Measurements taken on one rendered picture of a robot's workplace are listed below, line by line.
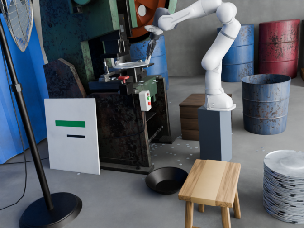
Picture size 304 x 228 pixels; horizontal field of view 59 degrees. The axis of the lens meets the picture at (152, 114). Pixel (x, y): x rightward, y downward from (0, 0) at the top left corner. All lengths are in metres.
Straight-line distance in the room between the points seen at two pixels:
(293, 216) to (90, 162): 1.44
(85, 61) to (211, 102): 1.01
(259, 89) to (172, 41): 3.27
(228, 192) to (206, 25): 4.31
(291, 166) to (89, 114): 1.41
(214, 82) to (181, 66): 3.63
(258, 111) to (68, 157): 1.69
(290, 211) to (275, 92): 1.18
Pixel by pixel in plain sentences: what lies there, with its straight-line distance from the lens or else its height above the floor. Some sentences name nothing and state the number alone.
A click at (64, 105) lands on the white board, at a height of 0.53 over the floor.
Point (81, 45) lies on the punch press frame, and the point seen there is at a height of 0.98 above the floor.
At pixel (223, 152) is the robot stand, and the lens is 2.07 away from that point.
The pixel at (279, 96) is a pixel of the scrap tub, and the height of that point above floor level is 0.36.
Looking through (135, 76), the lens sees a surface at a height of 0.70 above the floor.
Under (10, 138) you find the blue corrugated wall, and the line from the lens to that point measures 2.91.
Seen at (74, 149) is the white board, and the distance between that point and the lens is 2.29.
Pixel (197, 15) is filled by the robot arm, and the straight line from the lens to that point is 1.89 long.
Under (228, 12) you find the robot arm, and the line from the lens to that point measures 1.80.
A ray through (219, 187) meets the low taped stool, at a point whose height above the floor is 0.33.
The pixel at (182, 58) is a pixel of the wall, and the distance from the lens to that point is 5.50.
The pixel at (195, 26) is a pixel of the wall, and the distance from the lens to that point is 5.37.
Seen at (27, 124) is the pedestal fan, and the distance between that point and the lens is 1.68.
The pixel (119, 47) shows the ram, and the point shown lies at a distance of 2.12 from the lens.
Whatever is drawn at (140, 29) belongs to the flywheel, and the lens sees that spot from 2.47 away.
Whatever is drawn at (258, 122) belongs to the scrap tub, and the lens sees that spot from 2.62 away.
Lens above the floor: 1.08
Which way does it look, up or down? 19 degrees down
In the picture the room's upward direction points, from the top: 7 degrees counter-clockwise
